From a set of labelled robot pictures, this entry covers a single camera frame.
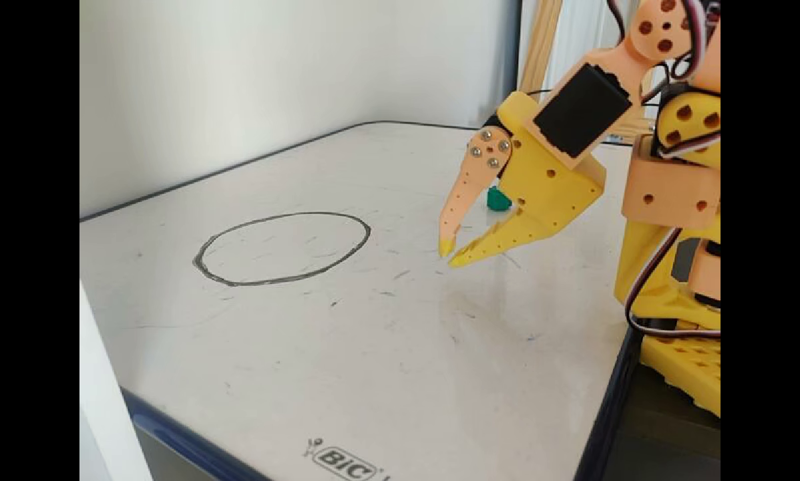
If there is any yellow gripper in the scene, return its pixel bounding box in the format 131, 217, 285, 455
438, 91, 606, 269

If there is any white BIC whiteboard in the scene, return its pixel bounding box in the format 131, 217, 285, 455
79, 120, 643, 481

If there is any white upright panel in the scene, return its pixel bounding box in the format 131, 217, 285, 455
79, 281, 154, 481

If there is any light wooden frame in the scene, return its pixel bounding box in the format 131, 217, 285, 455
518, 0, 656, 142

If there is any striped servo cable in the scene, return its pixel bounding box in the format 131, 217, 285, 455
606, 0, 721, 84
625, 227, 721, 339

